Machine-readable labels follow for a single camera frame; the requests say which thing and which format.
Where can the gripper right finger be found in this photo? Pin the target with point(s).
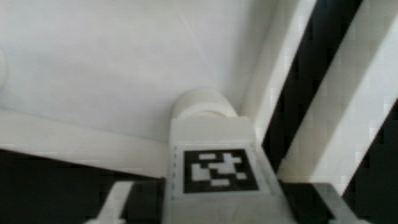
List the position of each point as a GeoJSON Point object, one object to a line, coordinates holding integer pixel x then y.
{"type": "Point", "coordinates": [317, 204]}

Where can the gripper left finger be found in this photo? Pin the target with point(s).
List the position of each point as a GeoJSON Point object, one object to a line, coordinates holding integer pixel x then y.
{"type": "Point", "coordinates": [133, 206]}

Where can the white square table top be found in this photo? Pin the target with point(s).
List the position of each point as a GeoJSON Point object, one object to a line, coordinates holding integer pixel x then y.
{"type": "Point", "coordinates": [104, 57]}

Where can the white U-shaped obstacle fence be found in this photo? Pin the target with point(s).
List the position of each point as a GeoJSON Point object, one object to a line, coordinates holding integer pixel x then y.
{"type": "Point", "coordinates": [353, 101]}

